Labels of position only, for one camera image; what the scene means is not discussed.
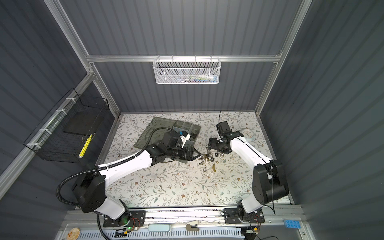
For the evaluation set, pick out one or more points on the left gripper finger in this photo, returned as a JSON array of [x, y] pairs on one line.
[[196, 152], [192, 158]]

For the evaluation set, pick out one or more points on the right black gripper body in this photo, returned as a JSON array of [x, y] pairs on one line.
[[216, 144]]

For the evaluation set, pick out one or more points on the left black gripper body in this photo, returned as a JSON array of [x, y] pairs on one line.
[[180, 153]]

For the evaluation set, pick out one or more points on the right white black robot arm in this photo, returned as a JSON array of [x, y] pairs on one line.
[[269, 182]]

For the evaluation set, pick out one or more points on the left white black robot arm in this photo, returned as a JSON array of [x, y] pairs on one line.
[[90, 188]]

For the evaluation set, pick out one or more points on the pile of screws and nuts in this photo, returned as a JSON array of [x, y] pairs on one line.
[[211, 162]]

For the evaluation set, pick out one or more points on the clear divided organizer box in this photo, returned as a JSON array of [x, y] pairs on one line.
[[162, 134]]

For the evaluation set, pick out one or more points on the floral table mat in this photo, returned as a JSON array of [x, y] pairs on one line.
[[177, 184]]

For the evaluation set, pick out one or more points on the pens in white basket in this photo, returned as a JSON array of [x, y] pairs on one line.
[[207, 78]]

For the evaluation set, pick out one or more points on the light teal flat box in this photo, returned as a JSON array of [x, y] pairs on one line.
[[163, 228]]

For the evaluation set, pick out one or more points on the yellow marker pen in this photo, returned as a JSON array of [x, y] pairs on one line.
[[85, 147]]

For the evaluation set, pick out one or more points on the blue button pad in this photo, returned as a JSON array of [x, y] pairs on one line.
[[292, 224]]

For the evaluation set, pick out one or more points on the round wooden disc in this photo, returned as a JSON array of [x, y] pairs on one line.
[[73, 234]]

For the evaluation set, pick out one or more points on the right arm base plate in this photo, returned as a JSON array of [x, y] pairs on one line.
[[239, 216]]

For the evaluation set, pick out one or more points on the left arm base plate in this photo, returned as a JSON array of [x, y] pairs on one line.
[[133, 219]]

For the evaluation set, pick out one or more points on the white wire mesh basket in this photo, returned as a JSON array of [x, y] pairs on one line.
[[169, 73]]

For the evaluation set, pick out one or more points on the black wire wall basket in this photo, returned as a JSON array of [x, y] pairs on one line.
[[62, 136]]

